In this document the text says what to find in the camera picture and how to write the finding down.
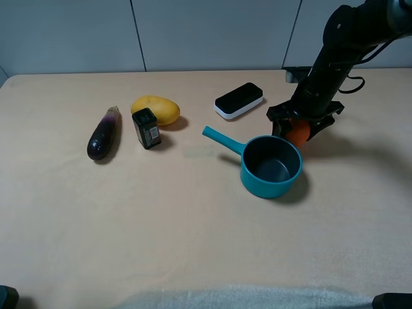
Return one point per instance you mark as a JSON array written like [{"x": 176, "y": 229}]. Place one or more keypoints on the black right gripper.
[{"x": 282, "y": 114}]

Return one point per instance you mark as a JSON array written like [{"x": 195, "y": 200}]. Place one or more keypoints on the orange tangerine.
[{"x": 300, "y": 132}]

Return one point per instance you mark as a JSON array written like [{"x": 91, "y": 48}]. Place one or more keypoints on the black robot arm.
[{"x": 352, "y": 36}]

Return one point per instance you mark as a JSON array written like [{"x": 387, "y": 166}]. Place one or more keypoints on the dark object bottom right corner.
[{"x": 392, "y": 301}]

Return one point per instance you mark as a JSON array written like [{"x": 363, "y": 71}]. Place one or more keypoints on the dark object corner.
[
  {"x": 392, "y": 301},
  {"x": 9, "y": 297}
]

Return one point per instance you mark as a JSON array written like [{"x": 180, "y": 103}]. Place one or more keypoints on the dark object bottom left corner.
[{"x": 9, "y": 297}]

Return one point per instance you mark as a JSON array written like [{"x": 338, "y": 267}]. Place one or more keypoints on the grey table edge clamp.
[{"x": 295, "y": 74}]

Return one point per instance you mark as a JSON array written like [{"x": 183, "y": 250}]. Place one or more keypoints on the black and white eraser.
[{"x": 238, "y": 101}]

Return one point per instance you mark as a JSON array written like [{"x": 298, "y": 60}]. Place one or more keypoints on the yellow mango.
[{"x": 166, "y": 111}]

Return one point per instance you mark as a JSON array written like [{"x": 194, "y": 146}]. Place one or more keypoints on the black labelled jar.
[{"x": 146, "y": 128}]

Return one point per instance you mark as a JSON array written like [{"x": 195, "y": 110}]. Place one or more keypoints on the purple eggplant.
[{"x": 102, "y": 139}]

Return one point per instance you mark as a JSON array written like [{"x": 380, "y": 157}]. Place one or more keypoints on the teal saucepan with handle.
[{"x": 269, "y": 164}]

